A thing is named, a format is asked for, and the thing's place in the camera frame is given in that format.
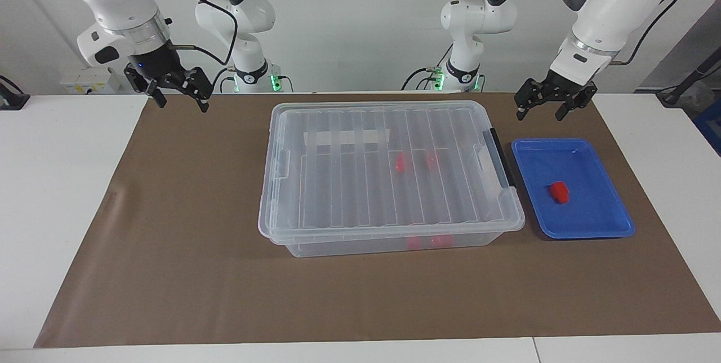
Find black box latch handle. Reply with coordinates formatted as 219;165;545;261
484;128;517;189

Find black stand pole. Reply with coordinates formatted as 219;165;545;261
656;47;721;107

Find blue plastic tray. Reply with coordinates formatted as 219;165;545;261
511;138;636;240

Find blue crate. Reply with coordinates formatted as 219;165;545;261
694;98;721;156

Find black base cable bundle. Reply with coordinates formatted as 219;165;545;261
401;50;451;92
211;64;293;94

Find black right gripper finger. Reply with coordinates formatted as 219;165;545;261
124;64;167;109
179;66;215;113

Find clear plastic storage box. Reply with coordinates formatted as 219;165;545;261
258;101;526;258

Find black table clamp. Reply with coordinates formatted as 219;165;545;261
0;74;30;111

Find white power strip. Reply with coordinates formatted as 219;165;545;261
59;67;122;95

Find brown table mat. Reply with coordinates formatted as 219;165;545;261
34;92;721;349

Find clear ribbed plastic lid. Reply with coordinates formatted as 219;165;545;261
257;101;526;240

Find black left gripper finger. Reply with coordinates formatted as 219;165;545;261
514;77;551;122
554;85;599;122

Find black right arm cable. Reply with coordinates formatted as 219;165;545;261
144;0;239;66

